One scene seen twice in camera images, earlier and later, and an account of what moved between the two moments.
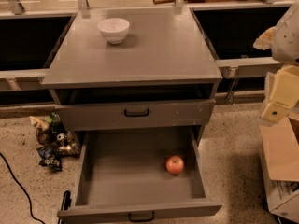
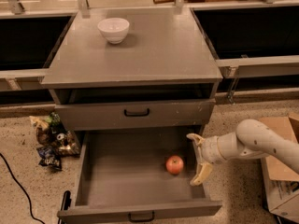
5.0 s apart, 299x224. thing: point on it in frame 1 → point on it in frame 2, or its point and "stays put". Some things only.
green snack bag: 53,119 stays put
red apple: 175,164 stays put
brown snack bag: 57,137 stays put
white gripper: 287,42 → 209,150
